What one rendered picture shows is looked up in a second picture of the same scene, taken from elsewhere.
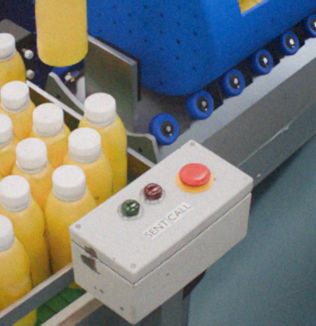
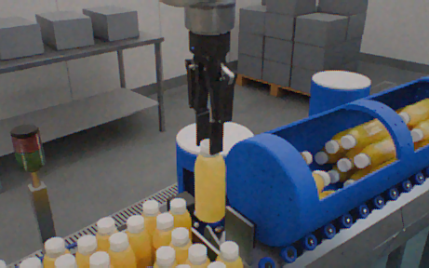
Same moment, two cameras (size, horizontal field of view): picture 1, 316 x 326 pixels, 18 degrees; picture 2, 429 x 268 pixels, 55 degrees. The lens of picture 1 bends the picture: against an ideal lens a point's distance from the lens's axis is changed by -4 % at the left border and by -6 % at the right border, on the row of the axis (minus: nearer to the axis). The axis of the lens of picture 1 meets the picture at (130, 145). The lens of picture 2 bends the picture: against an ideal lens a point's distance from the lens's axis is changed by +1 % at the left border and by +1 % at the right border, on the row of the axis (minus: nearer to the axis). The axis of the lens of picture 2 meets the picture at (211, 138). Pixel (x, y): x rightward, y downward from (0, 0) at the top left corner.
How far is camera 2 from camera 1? 0.40 m
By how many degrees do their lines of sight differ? 18
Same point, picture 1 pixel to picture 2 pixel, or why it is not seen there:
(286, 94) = (342, 252)
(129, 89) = (248, 240)
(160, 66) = (267, 229)
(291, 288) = not seen: outside the picture
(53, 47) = (204, 209)
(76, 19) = (219, 194)
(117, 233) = not seen: outside the picture
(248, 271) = not seen: outside the picture
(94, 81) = (230, 233)
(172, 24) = (276, 204)
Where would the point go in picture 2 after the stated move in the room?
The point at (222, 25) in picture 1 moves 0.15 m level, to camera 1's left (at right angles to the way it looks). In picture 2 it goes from (307, 206) to (240, 200)
